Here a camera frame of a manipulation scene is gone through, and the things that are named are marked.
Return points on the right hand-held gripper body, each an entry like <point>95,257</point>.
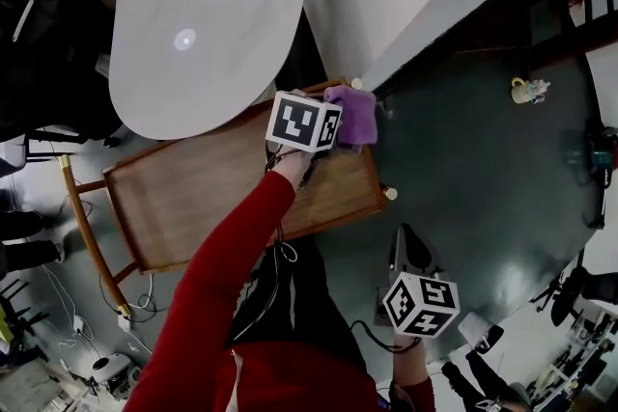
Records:
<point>425,304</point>

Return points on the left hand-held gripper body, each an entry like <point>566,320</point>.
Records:
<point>294,120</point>

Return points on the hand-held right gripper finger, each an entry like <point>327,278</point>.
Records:
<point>417,255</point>
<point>397,253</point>

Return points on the purple cloth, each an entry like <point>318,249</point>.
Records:
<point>357,116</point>

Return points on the person's right forearm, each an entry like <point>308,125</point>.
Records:
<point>410,366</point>

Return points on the person's left forearm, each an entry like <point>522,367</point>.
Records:
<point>251,227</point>

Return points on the person's legs black trousers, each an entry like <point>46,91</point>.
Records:
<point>309,294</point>

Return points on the white curved table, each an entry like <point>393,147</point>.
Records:
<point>203,63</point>

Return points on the black chair base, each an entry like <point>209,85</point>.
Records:
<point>562,299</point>

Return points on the person's red sweater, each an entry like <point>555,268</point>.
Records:
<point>289,381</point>

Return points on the yellow cup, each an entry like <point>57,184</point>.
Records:
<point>520,94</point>

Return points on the teal black device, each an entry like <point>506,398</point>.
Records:
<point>601,154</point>

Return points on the black mesh office chair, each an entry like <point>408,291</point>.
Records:
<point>48,38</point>

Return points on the white power strip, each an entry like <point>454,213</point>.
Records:
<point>78,324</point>
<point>124,322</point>

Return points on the wooden staircase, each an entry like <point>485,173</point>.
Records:
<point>586,26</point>

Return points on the white round device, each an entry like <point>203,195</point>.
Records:
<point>108,364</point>

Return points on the yellow box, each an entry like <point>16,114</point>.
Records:
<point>4,328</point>

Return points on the white cluttered workbench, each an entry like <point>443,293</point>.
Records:
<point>29,386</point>

